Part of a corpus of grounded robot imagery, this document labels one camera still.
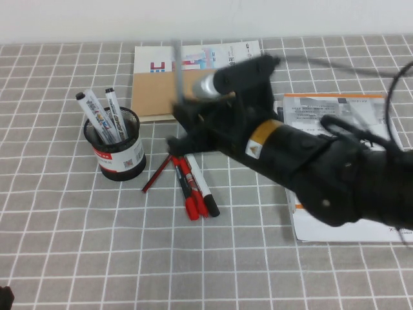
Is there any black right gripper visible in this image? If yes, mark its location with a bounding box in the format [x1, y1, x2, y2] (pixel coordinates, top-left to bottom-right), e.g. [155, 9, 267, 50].
[166, 93, 278, 159]

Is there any grey pen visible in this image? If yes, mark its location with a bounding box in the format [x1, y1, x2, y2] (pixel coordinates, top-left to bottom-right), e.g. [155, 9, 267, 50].
[172, 39, 187, 106]

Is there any black mesh pen holder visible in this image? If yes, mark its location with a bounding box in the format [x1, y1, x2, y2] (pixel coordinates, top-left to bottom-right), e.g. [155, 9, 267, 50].
[83, 106, 148, 181]

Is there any red capped pen black barrel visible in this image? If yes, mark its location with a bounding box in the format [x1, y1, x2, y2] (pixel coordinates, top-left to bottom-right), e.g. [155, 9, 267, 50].
[172, 156, 199, 222]

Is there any brown kraft notebook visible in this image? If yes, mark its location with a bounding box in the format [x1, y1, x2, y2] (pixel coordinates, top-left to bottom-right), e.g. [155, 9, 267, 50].
[130, 68, 223, 123]

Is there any red black striped pencil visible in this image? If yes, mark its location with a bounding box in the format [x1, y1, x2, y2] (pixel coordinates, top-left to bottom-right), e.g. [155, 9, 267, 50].
[141, 154, 174, 194]

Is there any white marker with black cap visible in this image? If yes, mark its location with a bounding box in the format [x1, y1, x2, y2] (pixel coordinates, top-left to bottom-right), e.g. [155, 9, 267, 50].
[185, 154, 221, 218]

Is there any whiteboard marker with black lettering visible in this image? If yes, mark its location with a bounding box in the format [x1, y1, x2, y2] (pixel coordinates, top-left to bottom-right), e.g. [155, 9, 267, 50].
[104, 87, 128, 143]

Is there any white magazine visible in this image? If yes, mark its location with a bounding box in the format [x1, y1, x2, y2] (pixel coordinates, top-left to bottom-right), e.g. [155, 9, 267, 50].
[134, 39, 263, 74]

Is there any whiteboard marker with colourful print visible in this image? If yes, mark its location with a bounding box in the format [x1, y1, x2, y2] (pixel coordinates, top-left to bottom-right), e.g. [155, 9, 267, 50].
[75, 89, 114, 145]

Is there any grey checked tablecloth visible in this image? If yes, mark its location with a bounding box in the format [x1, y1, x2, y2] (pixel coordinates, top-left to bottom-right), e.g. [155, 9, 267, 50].
[0, 34, 413, 310]

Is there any white AgileX booklet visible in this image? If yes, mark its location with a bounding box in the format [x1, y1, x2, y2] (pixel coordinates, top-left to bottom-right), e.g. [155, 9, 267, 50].
[288, 206, 413, 243]

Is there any black wrist camera silver lens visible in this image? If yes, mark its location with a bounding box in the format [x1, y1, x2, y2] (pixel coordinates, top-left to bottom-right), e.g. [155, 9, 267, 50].
[192, 54, 282, 99]

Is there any thin grey cable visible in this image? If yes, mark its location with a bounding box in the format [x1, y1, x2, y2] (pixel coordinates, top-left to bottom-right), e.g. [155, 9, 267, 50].
[274, 55, 413, 78]

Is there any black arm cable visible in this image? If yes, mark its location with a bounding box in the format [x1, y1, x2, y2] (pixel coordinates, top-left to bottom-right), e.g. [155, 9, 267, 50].
[321, 59, 413, 152]

